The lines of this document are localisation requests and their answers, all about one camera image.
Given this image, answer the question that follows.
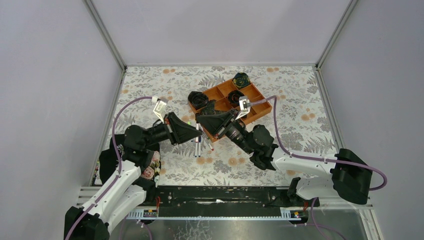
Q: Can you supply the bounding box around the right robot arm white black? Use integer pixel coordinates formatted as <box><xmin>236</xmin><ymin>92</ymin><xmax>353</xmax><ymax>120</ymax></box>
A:
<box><xmin>196</xmin><ymin>110</ymin><xmax>372</xmax><ymax>205</ymax></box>

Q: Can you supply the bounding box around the floral table cloth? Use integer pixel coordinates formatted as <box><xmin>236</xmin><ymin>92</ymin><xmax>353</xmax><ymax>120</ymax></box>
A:
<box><xmin>114</xmin><ymin>66</ymin><xmax>337</xmax><ymax>186</ymax></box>

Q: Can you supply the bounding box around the white pen green tip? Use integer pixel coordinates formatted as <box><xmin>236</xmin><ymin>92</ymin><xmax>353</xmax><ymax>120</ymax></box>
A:
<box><xmin>195</xmin><ymin>129</ymin><xmax>202</xmax><ymax>142</ymax></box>

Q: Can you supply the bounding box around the black floral cloth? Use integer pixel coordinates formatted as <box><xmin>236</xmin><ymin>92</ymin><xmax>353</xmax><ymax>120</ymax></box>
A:
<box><xmin>99</xmin><ymin>138</ymin><xmax>162</xmax><ymax>201</ymax></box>

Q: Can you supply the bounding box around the rolled dark tie top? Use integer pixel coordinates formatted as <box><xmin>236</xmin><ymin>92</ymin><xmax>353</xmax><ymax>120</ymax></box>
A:
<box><xmin>232</xmin><ymin>72</ymin><xmax>251</xmax><ymax>89</ymax></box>

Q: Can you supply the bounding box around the rolled dark tie left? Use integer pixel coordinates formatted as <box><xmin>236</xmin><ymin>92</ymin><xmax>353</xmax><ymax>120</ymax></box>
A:
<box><xmin>187</xmin><ymin>91</ymin><xmax>209</xmax><ymax>110</ymax></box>

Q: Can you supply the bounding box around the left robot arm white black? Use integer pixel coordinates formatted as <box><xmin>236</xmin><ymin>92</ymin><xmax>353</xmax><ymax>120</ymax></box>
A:
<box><xmin>63</xmin><ymin>112</ymin><xmax>203</xmax><ymax>240</ymax></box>

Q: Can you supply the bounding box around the unrolled dark patterned tie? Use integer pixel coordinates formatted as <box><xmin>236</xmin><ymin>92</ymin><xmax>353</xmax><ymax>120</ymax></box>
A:
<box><xmin>199</xmin><ymin>99</ymin><xmax>228</xmax><ymax>115</ymax></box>

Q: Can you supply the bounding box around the rolled dark tie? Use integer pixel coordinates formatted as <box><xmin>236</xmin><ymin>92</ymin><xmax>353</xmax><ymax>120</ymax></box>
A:
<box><xmin>232</xmin><ymin>72</ymin><xmax>251</xmax><ymax>89</ymax></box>
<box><xmin>187</xmin><ymin>91</ymin><xmax>209</xmax><ymax>110</ymax></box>
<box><xmin>227</xmin><ymin>90</ymin><xmax>245</xmax><ymax>108</ymax></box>

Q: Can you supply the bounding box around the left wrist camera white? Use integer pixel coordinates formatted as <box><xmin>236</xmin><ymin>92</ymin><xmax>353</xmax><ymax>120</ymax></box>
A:
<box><xmin>151</xmin><ymin>96</ymin><xmax>168</xmax><ymax>123</ymax></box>

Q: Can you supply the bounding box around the rolled dark tie centre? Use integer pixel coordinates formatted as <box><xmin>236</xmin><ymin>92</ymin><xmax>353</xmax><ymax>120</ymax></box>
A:
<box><xmin>227</xmin><ymin>90</ymin><xmax>245</xmax><ymax>108</ymax></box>

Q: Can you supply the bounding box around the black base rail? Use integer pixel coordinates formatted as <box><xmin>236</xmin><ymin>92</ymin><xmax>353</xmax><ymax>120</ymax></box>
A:
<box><xmin>139</xmin><ymin>185</ymin><xmax>320</xmax><ymax>219</ymax></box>

